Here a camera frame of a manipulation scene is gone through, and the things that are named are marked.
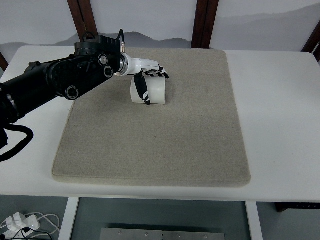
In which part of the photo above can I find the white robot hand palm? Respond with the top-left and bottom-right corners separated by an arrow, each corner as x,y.
115,54 -> 160,76

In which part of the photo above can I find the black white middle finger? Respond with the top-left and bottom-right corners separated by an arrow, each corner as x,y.
148,71 -> 164,77

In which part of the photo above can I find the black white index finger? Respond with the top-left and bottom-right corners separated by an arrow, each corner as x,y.
156,65 -> 170,79

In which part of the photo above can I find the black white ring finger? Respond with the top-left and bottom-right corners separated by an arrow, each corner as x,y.
143,72 -> 154,77

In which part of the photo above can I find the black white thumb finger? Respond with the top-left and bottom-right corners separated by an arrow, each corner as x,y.
133,74 -> 151,106

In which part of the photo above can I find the white ribbed cup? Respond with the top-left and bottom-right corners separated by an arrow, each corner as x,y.
130,76 -> 166,105

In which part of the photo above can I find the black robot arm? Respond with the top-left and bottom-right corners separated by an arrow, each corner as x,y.
0,30 -> 169,128

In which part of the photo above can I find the grey felt mat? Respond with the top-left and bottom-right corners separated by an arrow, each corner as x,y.
52,48 -> 251,187

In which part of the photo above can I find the white table leg left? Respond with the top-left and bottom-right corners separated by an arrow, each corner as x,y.
58,197 -> 80,240

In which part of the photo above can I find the white table leg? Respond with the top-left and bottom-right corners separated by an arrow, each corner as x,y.
58,197 -> 80,240
245,201 -> 263,240

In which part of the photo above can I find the white table leg right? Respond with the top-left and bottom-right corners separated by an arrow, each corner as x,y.
245,201 -> 263,240

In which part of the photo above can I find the dark wooden furniture foot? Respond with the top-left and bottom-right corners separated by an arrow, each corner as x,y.
274,202 -> 320,213

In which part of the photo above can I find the white power strip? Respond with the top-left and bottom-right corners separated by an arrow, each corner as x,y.
0,212 -> 41,240

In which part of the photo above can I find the brown wooden screen frame middle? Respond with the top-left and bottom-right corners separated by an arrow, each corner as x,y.
191,0 -> 219,49

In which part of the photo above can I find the brown wooden screen frame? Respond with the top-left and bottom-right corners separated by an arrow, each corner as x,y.
67,0 -> 98,42
301,22 -> 320,63
191,0 -> 219,49

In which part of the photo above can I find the brown wooden screen frame left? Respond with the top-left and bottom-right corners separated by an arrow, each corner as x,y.
67,0 -> 98,42

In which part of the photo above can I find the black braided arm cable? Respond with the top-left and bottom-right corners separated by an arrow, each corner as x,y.
0,124 -> 35,163

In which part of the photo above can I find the brown wooden screen frame right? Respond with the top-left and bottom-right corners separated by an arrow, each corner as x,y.
301,22 -> 320,63

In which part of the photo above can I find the metal base plate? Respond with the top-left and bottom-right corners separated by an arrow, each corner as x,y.
99,228 -> 225,240

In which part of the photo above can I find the white power cable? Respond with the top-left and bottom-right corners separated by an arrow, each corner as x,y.
24,212 -> 61,236

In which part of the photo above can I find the black floor cable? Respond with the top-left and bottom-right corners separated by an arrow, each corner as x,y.
0,226 -> 55,240

